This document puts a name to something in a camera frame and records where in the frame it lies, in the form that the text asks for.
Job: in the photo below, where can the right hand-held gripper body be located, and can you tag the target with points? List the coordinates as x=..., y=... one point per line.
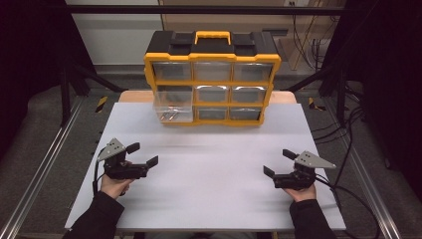
x=293, y=181

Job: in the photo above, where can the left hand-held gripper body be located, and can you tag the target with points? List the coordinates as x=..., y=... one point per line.
x=124, y=169

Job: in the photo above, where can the clear plastic drawer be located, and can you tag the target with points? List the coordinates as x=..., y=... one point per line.
x=172, y=99

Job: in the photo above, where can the yellow and black organizer cabinet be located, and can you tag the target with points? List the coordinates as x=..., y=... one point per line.
x=212, y=45

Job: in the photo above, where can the person's right hand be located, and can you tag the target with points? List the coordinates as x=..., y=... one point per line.
x=301, y=194

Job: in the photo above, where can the person's left hand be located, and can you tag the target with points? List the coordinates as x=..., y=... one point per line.
x=114, y=187

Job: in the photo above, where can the yellow and black hazard tape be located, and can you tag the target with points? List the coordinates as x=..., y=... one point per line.
x=314, y=105
x=101, y=103

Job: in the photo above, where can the black metal stand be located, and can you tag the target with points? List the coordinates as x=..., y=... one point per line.
x=341, y=96
x=65, y=96

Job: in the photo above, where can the set of small organizer drawers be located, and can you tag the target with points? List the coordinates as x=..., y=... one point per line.
x=212, y=71

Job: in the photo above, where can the black curtain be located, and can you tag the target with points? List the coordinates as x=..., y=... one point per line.
x=391, y=83
x=30, y=66

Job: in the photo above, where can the black horizontal bar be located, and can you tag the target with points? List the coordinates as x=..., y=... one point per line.
x=199, y=9

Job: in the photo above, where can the aluminium floor rail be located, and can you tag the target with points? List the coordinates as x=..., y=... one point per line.
x=368, y=186
x=40, y=166

